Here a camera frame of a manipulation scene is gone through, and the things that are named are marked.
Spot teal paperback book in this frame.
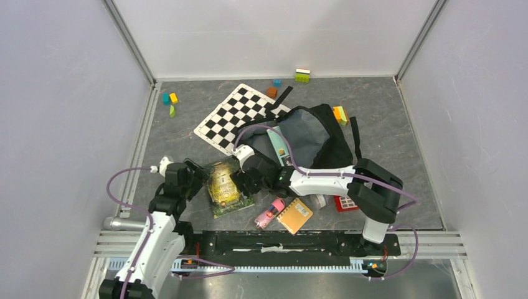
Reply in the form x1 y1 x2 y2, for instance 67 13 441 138
266 126 291 166

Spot black backpack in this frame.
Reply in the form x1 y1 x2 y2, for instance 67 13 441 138
235 87 362 169

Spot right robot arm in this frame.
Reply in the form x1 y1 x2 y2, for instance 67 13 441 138
234 149 403 254

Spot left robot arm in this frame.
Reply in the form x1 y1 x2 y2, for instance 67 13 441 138
98 156 209 298

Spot orange spiral notepad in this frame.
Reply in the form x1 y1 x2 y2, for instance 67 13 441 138
276 198 313 235

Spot green half-round block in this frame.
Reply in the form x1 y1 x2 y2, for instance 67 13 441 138
169 105 176 118

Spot clear plastic box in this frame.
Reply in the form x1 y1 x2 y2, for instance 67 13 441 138
309 194 329 210

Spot black white chessboard mat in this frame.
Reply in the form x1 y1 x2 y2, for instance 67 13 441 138
194 83 290 156

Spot yellow wooden block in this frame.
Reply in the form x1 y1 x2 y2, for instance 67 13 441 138
169 93 179 104

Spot teal wooden block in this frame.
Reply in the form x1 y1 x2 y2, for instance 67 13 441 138
162 93 170 105

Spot orange brown cube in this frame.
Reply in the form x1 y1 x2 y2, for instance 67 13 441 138
266 87 278 99

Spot red calculator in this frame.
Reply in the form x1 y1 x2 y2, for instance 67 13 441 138
333 196 359 212

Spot orange green sticky notes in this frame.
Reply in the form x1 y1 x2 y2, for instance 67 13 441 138
332 106 349 126

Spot green white lego brick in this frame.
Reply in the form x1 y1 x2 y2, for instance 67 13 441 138
295 69 311 83

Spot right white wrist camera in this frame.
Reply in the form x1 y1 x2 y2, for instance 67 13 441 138
233 145 255 169

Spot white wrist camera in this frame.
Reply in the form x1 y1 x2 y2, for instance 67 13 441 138
149 156 174 178
233 145 255 169

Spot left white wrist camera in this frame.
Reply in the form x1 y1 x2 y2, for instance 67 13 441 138
149 156 174 178

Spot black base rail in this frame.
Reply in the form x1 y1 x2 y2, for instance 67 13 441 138
95 221 467 275

